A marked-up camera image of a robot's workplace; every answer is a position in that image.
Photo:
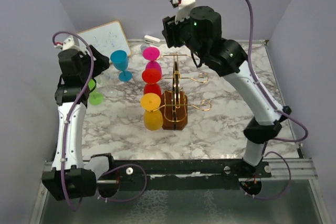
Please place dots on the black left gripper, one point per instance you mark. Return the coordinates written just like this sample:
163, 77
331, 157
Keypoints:
102, 62

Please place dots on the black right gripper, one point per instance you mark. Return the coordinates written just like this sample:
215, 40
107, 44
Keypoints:
171, 30

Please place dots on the green wine glass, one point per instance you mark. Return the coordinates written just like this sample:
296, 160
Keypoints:
95, 97

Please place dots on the blue wine glass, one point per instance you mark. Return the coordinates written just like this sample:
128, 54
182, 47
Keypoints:
119, 59

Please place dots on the pink wine glass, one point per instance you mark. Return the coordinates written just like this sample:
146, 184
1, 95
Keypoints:
152, 54

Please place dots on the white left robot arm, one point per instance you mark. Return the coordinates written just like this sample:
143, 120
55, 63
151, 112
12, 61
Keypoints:
70, 177

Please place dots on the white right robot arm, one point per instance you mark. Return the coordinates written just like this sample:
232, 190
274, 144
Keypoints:
230, 61

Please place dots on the red wine glass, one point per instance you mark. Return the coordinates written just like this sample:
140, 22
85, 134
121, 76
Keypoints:
151, 77

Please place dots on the wooden rack base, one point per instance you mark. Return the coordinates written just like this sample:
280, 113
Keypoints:
175, 116

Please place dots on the yellow wine glass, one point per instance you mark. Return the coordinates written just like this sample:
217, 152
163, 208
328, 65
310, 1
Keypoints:
153, 119

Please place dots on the white eraser box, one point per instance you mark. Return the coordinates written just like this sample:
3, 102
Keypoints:
152, 40

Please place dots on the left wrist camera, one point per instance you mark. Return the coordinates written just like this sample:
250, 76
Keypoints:
70, 42

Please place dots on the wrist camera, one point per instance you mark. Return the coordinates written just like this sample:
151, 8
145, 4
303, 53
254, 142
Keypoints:
183, 9
70, 42

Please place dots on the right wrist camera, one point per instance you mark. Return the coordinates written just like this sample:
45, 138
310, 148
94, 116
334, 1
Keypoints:
183, 9

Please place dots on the small whiteboard gold frame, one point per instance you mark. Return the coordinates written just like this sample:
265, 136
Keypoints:
107, 38

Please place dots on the gold wire glass rack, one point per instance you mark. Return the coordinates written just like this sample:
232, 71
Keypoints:
177, 82

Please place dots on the black mounting rail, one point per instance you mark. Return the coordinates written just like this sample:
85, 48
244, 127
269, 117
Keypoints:
181, 174

